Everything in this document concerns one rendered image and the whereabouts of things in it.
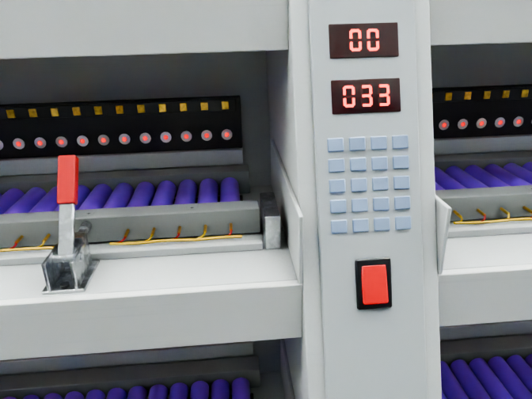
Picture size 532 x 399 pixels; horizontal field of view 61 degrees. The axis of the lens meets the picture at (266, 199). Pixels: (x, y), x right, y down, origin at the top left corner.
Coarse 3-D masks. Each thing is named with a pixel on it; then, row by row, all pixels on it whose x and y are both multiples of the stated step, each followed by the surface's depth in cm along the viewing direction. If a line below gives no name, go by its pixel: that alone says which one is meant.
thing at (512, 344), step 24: (456, 336) 49; (504, 336) 50; (528, 336) 49; (456, 360) 47; (480, 360) 47; (504, 360) 47; (528, 360) 47; (456, 384) 44; (480, 384) 44; (504, 384) 45; (528, 384) 44
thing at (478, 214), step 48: (432, 96) 46; (480, 96) 47; (528, 96) 47; (480, 144) 48; (528, 144) 49; (480, 192) 38; (528, 192) 38; (480, 240) 35; (528, 240) 35; (480, 288) 32; (528, 288) 32
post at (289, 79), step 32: (288, 0) 30; (416, 0) 30; (288, 32) 31; (416, 32) 30; (288, 64) 32; (416, 64) 30; (288, 96) 32; (288, 128) 33; (288, 160) 34; (320, 288) 30; (320, 320) 31; (288, 352) 42; (320, 352) 31; (320, 384) 31
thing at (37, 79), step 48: (432, 48) 51; (480, 48) 51; (528, 48) 51; (0, 96) 47; (48, 96) 48; (96, 96) 48; (144, 96) 48; (192, 96) 49; (240, 96) 49; (480, 336) 53
